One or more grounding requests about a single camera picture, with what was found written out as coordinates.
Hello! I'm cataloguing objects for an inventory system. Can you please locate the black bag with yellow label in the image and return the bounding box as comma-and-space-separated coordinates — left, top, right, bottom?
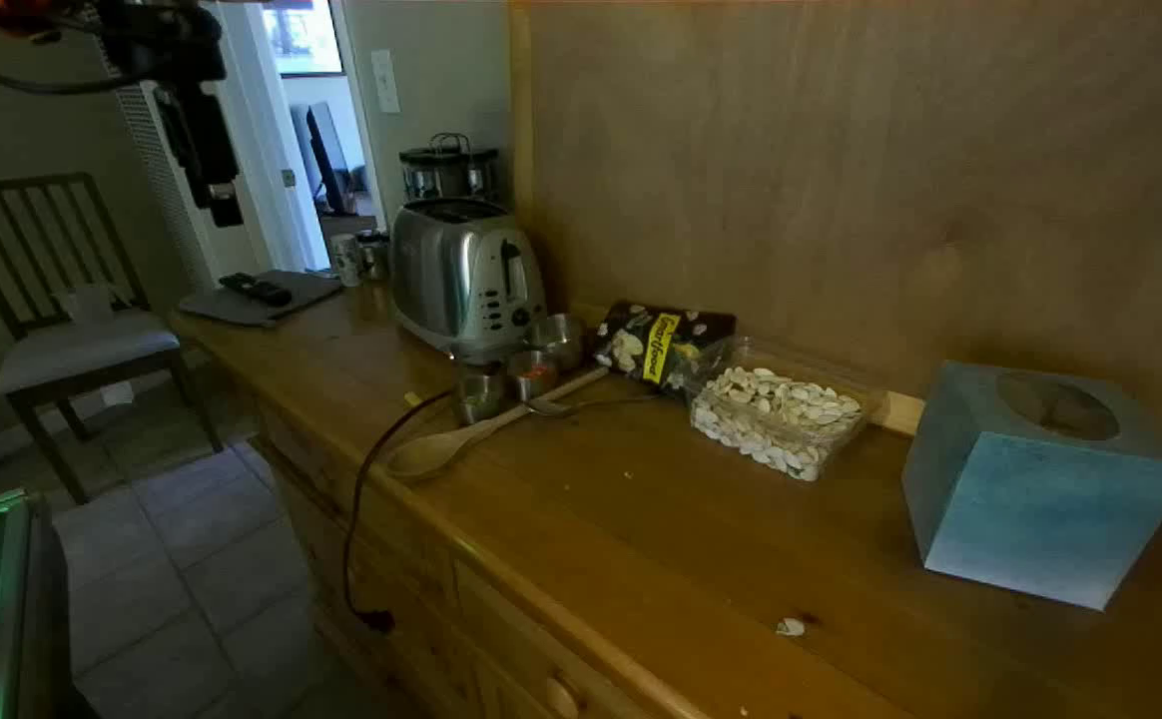
587, 301, 741, 405

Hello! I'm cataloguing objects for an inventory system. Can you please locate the wooden spoon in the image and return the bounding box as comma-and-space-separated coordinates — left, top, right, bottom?
381, 363, 611, 485

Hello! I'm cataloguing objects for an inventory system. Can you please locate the large plywood back panel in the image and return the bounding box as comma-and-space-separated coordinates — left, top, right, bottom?
509, 0, 1162, 538

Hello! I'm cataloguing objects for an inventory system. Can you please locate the small glass jar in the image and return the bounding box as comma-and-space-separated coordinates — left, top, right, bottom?
513, 349, 568, 405
533, 310, 592, 374
457, 363, 518, 427

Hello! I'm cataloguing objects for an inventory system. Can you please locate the blue cube box with hole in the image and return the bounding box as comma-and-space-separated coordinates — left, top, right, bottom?
899, 359, 1162, 614

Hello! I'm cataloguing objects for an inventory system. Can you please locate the dark wooden chair grey seat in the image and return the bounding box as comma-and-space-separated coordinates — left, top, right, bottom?
0, 168, 229, 506

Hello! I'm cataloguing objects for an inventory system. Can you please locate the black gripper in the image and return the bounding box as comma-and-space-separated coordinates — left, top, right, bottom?
97, 0, 248, 230

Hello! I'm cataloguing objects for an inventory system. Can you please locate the white door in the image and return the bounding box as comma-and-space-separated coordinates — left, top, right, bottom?
111, 0, 336, 281

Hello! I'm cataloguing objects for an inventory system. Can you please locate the white wall light switch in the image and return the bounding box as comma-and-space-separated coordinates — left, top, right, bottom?
365, 45, 409, 121

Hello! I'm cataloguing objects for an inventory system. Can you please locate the wooden dresser with drawers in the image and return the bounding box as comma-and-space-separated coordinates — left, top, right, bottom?
165, 281, 1162, 719

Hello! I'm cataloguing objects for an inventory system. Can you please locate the metal robot stand frame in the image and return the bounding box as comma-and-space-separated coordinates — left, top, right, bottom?
0, 485, 72, 719

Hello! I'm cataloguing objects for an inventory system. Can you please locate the silver two-slot toaster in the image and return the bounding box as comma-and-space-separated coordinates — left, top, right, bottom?
382, 197, 552, 369

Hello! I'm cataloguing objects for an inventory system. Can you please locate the upright metal tin can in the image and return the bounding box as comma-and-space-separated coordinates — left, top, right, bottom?
351, 228, 395, 287

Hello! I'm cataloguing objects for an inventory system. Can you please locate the black toaster power cord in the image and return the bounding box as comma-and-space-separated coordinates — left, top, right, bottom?
341, 383, 465, 639

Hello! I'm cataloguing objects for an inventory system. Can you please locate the clear container of white pieces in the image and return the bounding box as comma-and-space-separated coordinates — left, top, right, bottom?
683, 349, 883, 489

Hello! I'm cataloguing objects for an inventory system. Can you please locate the black remote control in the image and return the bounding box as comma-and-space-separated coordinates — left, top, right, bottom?
214, 266, 301, 310

